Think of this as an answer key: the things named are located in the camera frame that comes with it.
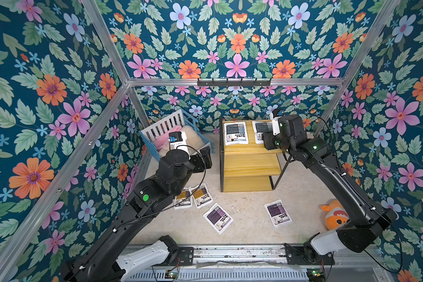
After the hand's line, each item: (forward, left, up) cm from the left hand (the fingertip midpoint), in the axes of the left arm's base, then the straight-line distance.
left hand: (202, 150), depth 61 cm
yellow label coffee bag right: (+1, +5, -38) cm, 38 cm away
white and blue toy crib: (+42, +22, -23) cm, 53 cm away
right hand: (+10, -27, -4) cm, 29 cm away
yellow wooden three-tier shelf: (+7, -18, -22) cm, 30 cm away
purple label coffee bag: (-12, -4, -39) cm, 40 cm away
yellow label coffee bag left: (-1, +13, -37) cm, 40 cm away
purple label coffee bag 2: (-12, -33, -38) cm, 52 cm away
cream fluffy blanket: (+35, +9, -32) cm, 49 cm away
